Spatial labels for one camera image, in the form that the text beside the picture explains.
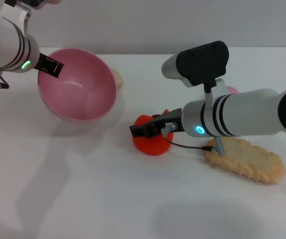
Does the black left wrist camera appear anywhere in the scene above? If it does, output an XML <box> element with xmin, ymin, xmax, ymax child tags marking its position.
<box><xmin>12</xmin><ymin>0</ymin><xmax>61</xmax><ymax>10</ymax></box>

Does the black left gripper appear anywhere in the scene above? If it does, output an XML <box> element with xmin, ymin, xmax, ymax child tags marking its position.
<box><xmin>34</xmin><ymin>53</ymin><xmax>65</xmax><ymax>79</ymax></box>

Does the right arm cable with plug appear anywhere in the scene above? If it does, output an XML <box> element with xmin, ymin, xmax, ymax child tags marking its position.
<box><xmin>161</xmin><ymin>122</ymin><xmax>225</xmax><ymax>157</ymax></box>

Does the long golden toast bread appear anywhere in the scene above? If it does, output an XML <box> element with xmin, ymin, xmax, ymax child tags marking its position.
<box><xmin>203</xmin><ymin>137</ymin><xmax>286</xmax><ymax>186</ymax></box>

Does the pink plastic bowl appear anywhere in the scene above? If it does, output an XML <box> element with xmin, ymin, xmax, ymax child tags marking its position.
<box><xmin>37</xmin><ymin>48</ymin><xmax>118</xmax><ymax>122</ymax></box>

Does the orange toy fruit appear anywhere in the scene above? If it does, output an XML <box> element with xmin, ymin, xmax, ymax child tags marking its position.
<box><xmin>132</xmin><ymin>108</ymin><xmax>175</xmax><ymax>156</ymax></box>

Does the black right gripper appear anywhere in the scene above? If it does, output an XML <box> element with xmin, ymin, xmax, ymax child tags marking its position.
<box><xmin>129</xmin><ymin>108</ymin><xmax>184</xmax><ymax>139</ymax></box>

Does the beige round bun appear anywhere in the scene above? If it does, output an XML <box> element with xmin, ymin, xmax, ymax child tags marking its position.
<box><xmin>110</xmin><ymin>68</ymin><xmax>125</xmax><ymax>91</ymax></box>

